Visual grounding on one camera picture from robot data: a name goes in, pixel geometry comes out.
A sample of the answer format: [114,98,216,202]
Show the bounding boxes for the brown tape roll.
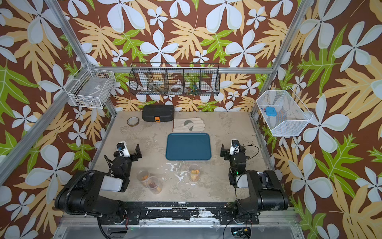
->
[127,117,140,127]

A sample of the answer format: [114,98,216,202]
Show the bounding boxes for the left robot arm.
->
[55,141,142,218]

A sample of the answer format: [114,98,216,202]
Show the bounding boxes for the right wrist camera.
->
[230,139,240,155]

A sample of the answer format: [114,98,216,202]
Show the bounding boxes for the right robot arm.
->
[220,140,289,217]

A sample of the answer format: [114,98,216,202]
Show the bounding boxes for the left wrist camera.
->
[116,141,130,157]

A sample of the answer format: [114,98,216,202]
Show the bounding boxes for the clear jar with cookies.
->
[189,164,201,182]

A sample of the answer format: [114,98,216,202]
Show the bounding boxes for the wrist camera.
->
[230,139,240,155]
[116,141,130,157]

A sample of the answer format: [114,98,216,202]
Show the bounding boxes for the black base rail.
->
[98,201,260,225]

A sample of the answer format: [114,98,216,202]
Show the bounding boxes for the black wire basket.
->
[127,62,221,96]

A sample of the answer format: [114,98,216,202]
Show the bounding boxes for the clear jar brown cookies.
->
[146,176,163,194]

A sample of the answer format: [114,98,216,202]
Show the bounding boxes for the black tool case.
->
[142,105,175,122]

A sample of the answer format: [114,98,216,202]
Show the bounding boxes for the white wire basket left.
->
[65,63,116,109]

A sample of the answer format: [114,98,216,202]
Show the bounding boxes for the white wire basket right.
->
[256,87,313,137]

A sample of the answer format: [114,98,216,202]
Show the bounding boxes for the teal plastic tray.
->
[166,132,212,161]

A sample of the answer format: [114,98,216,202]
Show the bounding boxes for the clear jar orange cookies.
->
[137,170,150,187]

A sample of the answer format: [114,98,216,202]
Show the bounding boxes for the blue object in basket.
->
[265,107,277,117]

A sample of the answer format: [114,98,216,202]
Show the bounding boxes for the white wire basket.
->
[65,63,116,109]
[256,87,313,137]

